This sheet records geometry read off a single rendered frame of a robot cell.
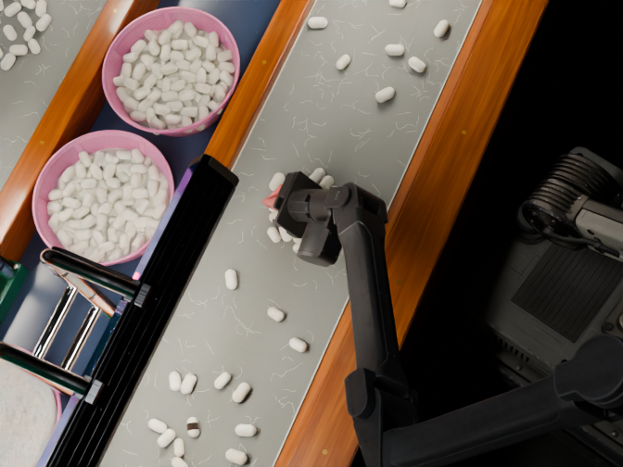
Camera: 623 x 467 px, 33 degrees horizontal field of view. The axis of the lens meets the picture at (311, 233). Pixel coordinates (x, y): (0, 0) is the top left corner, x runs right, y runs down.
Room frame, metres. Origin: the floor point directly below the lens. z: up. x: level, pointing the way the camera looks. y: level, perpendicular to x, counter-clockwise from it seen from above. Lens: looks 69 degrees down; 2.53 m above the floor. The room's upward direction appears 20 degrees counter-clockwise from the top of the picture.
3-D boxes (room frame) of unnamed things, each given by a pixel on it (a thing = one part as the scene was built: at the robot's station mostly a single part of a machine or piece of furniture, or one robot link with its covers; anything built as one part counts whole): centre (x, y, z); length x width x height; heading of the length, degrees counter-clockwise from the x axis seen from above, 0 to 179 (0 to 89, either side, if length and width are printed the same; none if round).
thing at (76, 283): (0.54, 0.37, 0.90); 0.20 x 0.19 x 0.45; 137
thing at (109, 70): (1.07, 0.14, 0.72); 0.27 x 0.27 x 0.10
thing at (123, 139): (0.87, 0.34, 0.72); 0.27 x 0.27 x 0.10
